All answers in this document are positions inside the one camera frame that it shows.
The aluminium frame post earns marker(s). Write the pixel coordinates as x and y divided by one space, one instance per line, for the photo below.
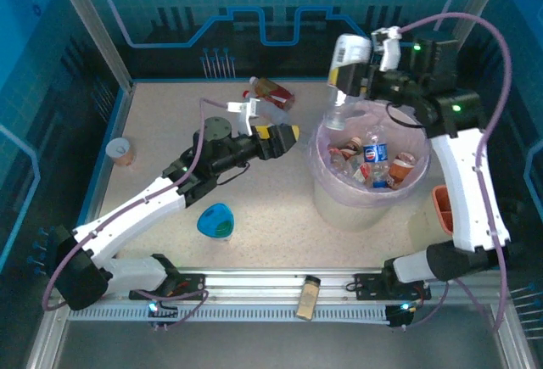
475 4
91 25

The amber bottle red yellow label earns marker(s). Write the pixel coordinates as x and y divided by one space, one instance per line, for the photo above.
275 93

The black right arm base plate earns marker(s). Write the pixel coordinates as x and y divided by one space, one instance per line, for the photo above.
369 286

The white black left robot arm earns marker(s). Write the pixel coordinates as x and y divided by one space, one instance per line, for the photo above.
127 216

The clear bottle red label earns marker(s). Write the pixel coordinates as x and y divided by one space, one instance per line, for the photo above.
364 172

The tan spice jar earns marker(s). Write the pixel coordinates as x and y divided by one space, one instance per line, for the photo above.
308 299

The black controller board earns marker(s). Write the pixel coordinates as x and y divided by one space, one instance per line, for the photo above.
399 314
155 306

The black right controller board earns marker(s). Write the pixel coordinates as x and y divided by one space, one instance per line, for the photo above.
399 314

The brown label plastic bottle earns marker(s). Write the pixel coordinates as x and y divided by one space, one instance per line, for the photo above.
401 167
350 150

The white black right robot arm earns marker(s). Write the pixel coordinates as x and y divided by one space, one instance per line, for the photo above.
466 199

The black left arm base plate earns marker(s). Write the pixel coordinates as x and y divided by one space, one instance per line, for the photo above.
191 286

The clear bottle red cap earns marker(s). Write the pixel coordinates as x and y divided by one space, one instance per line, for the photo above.
273 114

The white round plastic bin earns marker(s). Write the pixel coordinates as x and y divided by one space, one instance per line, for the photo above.
352 216

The blue plastic lid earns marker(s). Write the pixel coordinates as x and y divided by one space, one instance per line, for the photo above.
215 221

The black left controller board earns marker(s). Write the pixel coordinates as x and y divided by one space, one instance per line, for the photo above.
155 306

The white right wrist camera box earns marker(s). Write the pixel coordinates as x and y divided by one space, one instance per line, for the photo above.
390 53

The orange black handheld tool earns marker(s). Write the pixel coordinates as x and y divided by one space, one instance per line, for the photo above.
442 212

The aluminium front rail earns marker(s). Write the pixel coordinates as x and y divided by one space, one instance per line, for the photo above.
263 284

